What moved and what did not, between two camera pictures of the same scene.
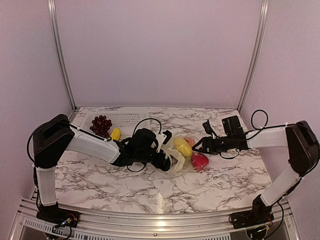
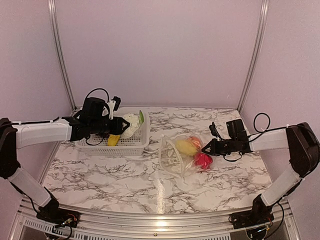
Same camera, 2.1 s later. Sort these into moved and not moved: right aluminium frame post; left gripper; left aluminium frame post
Moved: left gripper
Not moved: right aluminium frame post; left aluminium frame post
